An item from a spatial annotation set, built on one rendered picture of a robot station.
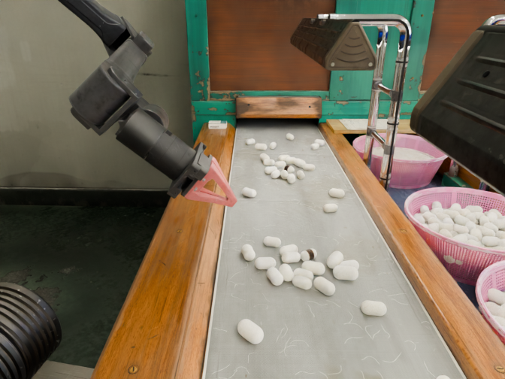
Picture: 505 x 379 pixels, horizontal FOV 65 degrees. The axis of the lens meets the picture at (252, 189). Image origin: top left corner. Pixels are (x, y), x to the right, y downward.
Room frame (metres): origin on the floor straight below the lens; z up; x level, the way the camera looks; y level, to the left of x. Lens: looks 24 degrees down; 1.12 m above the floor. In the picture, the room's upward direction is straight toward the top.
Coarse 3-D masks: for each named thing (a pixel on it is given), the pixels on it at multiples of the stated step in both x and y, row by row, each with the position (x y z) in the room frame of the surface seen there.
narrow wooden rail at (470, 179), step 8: (408, 144) 1.38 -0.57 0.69; (448, 160) 1.08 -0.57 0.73; (440, 168) 1.12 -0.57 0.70; (448, 168) 1.07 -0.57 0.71; (464, 168) 0.99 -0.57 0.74; (440, 176) 1.11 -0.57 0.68; (464, 176) 0.98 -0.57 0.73; (472, 176) 0.95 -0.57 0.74; (472, 184) 0.94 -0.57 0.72; (496, 192) 0.84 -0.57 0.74; (496, 200) 0.83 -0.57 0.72; (496, 208) 0.82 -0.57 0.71
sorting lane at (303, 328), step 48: (240, 144) 1.22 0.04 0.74; (288, 144) 1.22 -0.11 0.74; (240, 192) 0.85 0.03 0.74; (288, 192) 0.85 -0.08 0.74; (240, 240) 0.63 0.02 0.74; (288, 240) 0.63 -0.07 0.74; (336, 240) 0.63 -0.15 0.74; (384, 240) 0.63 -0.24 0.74; (240, 288) 0.49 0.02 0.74; (288, 288) 0.49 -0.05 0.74; (336, 288) 0.49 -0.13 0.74; (384, 288) 0.49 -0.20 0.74; (240, 336) 0.39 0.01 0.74; (288, 336) 0.39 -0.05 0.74; (336, 336) 0.39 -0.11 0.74; (384, 336) 0.39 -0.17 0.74; (432, 336) 0.39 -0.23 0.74
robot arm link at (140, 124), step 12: (120, 120) 0.55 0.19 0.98; (132, 120) 0.55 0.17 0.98; (144, 120) 0.55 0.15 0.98; (120, 132) 0.54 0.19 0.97; (132, 132) 0.54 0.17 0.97; (144, 132) 0.54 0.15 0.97; (156, 132) 0.55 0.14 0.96; (132, 144) 0.54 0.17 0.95; (144, 144) 0.54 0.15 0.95; (144, 156) 0.55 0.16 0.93
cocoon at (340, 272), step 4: (336, 268) 0.51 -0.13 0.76; (340, 268) 0.51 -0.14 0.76; (344, 268) 0.51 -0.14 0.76; (348, 268) 0.51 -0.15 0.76; (352, 268) 0.51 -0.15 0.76; (336, 272) 0.51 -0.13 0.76; (340, 272) 0.50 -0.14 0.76; (344, 272) 0.50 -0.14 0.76; (348, 272) 0.50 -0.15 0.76; (352, 272) 0.50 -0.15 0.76; (356, 272) 0.50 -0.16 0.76; (336, 276) 0.51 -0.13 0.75; (340, 276) 0.50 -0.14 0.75; (344, 276) 0.50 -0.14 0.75; (348, 276) 0.50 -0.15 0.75; (352, 276) 0.50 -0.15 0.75; (356, 276) 0.50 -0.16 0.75
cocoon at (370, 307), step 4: (368, 300) 0.44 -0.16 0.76; (364, 304) 0.43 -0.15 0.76; (368, 304) 0.43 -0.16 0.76; (372, 304) 0.43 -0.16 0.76; (376, 304) 0.43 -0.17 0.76; (380, 304) 0.43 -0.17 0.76; (384, 304) 0.43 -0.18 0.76; (364, 308) 0.43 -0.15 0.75; (368, 308) 0.43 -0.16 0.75; (372, 308) 0.43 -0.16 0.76; (376, 308) 0.42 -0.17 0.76; (380, 308) 0.42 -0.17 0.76; (384, 308) 0.42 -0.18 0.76; (364, 312) 0.43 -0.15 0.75; (368, 312) 0.42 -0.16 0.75; (372, 312) 0.42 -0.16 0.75; (376, 312) 0.42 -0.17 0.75; (380, 312) 0.42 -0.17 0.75; (384, 312) 0.42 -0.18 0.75
